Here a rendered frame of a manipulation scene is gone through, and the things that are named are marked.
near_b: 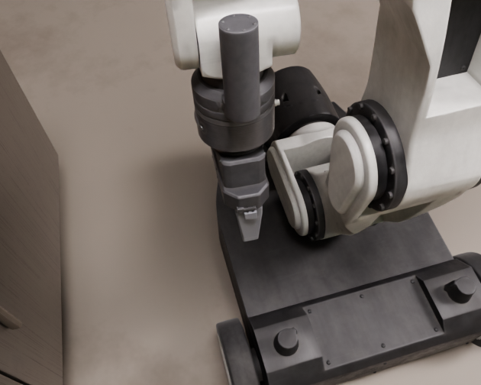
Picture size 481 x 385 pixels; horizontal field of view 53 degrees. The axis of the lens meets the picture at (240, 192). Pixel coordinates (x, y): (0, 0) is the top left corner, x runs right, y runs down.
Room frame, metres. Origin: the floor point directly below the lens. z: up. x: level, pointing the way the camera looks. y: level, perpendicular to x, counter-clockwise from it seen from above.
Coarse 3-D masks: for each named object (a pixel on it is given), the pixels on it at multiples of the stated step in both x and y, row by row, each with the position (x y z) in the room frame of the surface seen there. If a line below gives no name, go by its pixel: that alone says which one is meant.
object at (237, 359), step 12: (216, 324) 0.28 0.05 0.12; (228, 324) 0.27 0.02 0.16; (240, 324) 0.27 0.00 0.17; (228, 336) 0.24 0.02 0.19; (240, 336) 0.24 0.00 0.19; (228, 348) 0.22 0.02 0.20; (240, 348) 0.22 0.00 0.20; (228, 360) 0.20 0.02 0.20; (240, 360) 0.20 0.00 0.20; (252, 360) 0.20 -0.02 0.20; (228, 372) 0.18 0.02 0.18; (240, 372) 0.18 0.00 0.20; (252, 372) 0.18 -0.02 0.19; (240, 384) 0.16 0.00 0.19; (252, 384) 0.16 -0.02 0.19
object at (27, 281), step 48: (0, 96) 0.61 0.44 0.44; (0, 144) 0.51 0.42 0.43; (48, 144) 0.70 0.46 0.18; (0, 192) 0.42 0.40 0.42; (48, 192) 0.56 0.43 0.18; (0, 240) 0.34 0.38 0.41; (48, 240) 0.45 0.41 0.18; (0, 288) 0.26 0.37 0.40; (48, 288) 0.34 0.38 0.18; (0, 336) 0.19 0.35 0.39; (48, 336) 0.24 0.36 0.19; (0, 384) 0.12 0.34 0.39; (48, 384) 0.16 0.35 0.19
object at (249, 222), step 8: (240, 216) 0.27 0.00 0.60; (248, 216) 0.27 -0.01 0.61; (256, 216) 0.27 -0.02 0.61; (240, 224) 0.27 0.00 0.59; (248, 224) 0.27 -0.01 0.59; (256, 224) 0.27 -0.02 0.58; (240, 232) 0.27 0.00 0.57; (248, 232) 0.27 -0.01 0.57; (256, 232) 0.27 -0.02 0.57; (248, 240) 0.27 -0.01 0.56
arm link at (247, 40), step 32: (192, 0) 0.38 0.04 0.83; (224, 0) 0.37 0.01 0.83; (256, 0) 0.38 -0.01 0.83; (288, 0) 0.38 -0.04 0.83; (224, 32) 0.32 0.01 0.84; (256, 32) 0.32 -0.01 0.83; (288, 32) 0.36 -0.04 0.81; (224, 64) 0.32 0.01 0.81; (256, 64) 0.32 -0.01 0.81; (224, 96) 0.31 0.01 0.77; (256, 96) 0.31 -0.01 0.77
